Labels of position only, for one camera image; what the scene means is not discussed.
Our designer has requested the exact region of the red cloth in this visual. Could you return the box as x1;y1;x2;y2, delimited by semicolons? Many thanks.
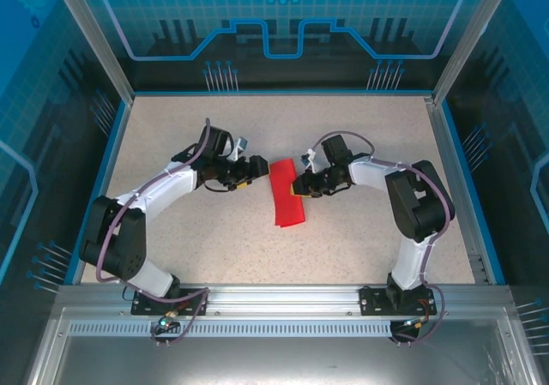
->
268;159;310;231

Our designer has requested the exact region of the blue printed side panel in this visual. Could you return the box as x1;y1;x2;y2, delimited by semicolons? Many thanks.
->
0;0;135;385
443;0;549;385

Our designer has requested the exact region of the aluminium mounting rail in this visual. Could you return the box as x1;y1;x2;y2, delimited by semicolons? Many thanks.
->
57;284;514;318

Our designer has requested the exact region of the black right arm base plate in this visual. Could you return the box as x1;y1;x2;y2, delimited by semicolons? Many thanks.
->
359;285;439;317

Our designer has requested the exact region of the aluminium side rail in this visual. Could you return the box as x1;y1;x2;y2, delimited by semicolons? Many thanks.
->
423;95;492;286

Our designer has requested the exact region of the slotted metal cable duct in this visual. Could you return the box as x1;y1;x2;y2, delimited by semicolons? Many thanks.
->
67;321;413;339

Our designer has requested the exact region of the aluminium frame post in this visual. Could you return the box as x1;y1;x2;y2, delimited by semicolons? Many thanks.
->
45;0;136;103
431;0;518;105

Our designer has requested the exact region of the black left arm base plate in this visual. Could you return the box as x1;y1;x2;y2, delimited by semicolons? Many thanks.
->
130;287;210;317

